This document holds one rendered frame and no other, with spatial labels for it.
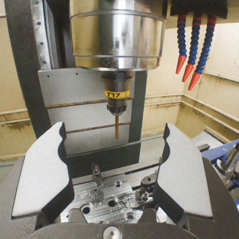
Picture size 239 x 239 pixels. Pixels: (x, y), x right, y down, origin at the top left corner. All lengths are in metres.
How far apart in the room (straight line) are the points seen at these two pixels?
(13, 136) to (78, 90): 0.84
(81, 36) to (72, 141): 0.71
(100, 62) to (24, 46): 0.59
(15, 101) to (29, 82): 0.47
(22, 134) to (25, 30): 0.86
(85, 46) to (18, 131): 1.19
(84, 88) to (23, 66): 0.30
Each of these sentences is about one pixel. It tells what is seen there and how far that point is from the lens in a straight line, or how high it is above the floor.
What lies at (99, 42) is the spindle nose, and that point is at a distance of 0.19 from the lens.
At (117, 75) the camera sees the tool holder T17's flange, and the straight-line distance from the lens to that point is 0.25.
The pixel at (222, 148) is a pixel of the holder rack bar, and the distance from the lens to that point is 0.54.
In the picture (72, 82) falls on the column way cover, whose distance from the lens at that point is 0.70.
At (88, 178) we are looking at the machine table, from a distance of 0.77.
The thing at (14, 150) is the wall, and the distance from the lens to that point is 1.47.
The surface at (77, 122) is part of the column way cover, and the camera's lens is 0.78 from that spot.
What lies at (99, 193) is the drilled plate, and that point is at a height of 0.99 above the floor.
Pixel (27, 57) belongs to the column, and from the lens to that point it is 0.75.
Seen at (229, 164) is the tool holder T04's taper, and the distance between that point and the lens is 0.45.
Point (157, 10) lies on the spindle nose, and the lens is 0.22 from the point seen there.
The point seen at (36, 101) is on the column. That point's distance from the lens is 0.79.
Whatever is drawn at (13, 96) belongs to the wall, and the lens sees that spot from 1.21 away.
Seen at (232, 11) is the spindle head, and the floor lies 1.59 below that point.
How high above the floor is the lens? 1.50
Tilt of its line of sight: 29 degrees down
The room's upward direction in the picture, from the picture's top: 1 degrees clockwise
